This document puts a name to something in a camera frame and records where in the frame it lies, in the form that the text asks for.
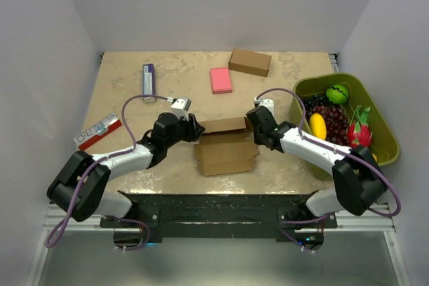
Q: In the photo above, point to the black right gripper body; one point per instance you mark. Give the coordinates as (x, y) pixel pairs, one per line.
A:
(257, 137)

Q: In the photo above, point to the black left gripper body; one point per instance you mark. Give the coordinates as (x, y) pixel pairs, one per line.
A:
(185, 130)

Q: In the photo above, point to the brown cardboard box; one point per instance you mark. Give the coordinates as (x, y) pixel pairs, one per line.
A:
(248, 62)
(226, 147)

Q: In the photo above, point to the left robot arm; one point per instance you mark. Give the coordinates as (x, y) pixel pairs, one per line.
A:
(79, 188)

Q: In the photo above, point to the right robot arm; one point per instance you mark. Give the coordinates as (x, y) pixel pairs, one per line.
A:
(354, 171)

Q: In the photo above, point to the purple toothpaste box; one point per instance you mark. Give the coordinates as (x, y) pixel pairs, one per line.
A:
(148, 83)

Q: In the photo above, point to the red white toothpaste box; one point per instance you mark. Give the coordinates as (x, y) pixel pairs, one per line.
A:
(95, 133)

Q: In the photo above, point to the closed brown cardboard box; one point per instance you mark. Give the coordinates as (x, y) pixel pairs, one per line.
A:
(248, 62)

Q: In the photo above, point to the dark blue toy grapes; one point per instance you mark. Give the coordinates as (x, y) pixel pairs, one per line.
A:
(311, 103)

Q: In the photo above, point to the pink sticky note pad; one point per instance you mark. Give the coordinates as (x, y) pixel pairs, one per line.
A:
(220, 81)

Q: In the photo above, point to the red purple toy grapes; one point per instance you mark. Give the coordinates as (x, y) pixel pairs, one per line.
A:
(337, 123)

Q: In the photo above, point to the green toy melon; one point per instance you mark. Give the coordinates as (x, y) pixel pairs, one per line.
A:
(337, 94)

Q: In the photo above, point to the pink toy dragon fruit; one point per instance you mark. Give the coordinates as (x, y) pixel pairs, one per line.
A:
(359, 132)

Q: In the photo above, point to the olive green plastic bin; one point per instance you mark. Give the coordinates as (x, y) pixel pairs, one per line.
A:
(384, 144)

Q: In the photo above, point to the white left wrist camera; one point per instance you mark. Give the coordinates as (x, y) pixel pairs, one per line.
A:
(180, 107)

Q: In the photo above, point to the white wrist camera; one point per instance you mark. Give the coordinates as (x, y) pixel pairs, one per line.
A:
(180, 107)
(266, 102)

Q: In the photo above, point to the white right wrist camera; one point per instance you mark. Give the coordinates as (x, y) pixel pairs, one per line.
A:
(266, 102)

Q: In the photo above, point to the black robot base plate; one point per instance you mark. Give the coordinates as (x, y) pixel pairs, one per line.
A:
(160, 216)

